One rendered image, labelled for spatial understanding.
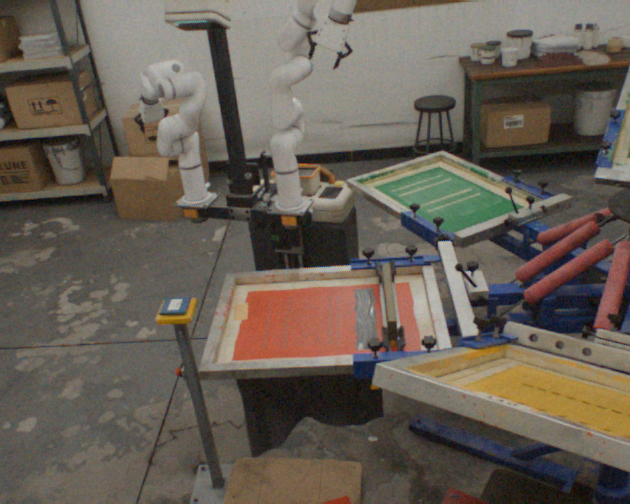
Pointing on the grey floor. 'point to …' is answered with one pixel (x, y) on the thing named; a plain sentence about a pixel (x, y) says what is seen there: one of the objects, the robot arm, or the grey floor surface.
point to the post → (215, 473)
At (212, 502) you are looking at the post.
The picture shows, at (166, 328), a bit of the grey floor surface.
